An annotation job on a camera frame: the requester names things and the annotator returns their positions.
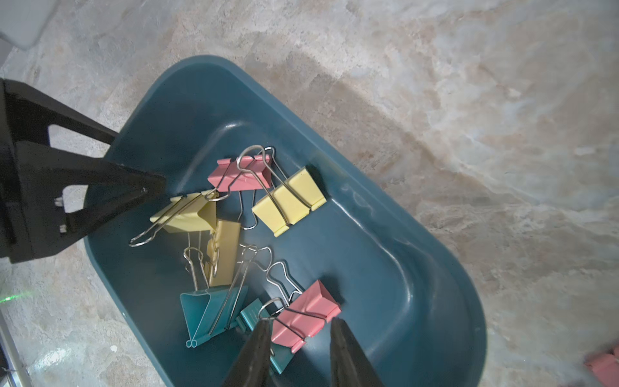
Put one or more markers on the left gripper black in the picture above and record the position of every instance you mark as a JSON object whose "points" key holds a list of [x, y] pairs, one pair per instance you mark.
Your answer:
{"points": [[51, 198]]}

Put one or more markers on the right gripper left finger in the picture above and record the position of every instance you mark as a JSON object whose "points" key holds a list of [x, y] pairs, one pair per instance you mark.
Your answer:
{"points": [[251, 369]]}

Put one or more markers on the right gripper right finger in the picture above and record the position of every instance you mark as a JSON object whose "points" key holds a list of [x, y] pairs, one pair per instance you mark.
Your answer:
{"points": [[349, 366]]}

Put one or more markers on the pink binder clip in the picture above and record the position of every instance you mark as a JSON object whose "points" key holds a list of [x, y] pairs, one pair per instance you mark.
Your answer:
{"points": [[304, 318], [228, 178], [604, 366]]}

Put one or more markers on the teal plastic storage box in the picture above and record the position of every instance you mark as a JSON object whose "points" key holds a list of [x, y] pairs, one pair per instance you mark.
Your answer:
{"points": [[408, 301]]}

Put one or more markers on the teal binder clip small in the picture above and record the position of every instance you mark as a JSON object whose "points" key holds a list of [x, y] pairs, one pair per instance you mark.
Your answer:
{"points": [[255, 316]]}

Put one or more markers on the teal binder clip large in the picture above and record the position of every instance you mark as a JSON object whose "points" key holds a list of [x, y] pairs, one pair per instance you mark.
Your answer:
{"points": [[212, 311]]}

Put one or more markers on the yellow binder clip lower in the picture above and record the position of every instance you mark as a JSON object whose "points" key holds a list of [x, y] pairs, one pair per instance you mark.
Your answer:
{"points": [[222, 251]]}

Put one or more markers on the yellow binder clip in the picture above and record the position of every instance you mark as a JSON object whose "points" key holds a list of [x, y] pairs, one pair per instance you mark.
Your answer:
{"points": [[222, 251], [186, 213], [288, 203]]}

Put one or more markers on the yellow binder clip middle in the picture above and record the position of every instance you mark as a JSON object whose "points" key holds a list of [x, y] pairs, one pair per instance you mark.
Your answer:
{"points": [[186, 213]]}

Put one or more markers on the yellow binder clip upper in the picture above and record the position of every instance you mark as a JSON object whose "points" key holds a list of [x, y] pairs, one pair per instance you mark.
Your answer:
{"points": [[288, 203]]}

